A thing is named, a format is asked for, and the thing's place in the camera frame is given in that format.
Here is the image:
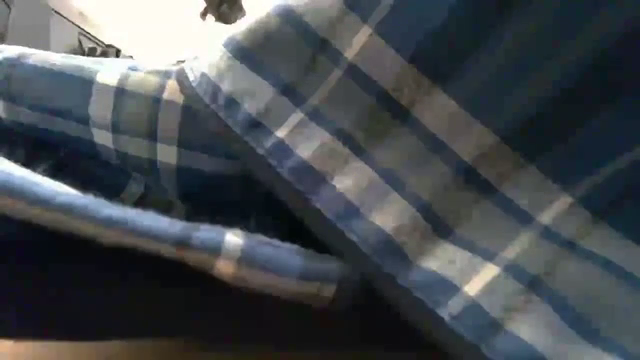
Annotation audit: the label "blue plaid button shirt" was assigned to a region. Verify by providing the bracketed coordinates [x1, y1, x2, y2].
[0, 0, 640, 360]

